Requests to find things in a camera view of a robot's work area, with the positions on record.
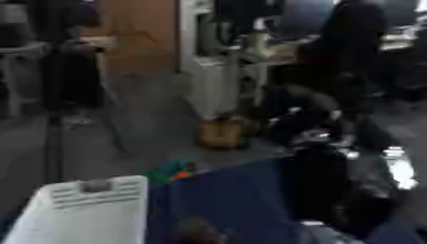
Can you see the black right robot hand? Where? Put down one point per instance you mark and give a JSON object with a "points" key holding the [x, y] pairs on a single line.
{"points": [[303, 111]]}

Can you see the silver and black right robot arm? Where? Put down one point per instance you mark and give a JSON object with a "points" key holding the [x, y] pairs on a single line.
{"points": [[322, 184]]}

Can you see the brown cardboard box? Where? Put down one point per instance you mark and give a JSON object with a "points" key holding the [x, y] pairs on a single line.
{"points": [[222, 135]]}

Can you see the white cabinet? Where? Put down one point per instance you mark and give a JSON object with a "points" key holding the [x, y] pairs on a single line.
{"points": [[208, 79]]}

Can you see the green and orange toy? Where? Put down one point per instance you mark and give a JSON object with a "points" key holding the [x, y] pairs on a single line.
{"points": [[173, 171]]}

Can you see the wooden panel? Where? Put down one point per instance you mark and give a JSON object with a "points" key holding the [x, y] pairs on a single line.
{"points": [[142, 35]]}

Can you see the white plastic crate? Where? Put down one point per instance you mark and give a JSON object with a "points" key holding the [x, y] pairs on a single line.
{"points": [[83, 216]]}

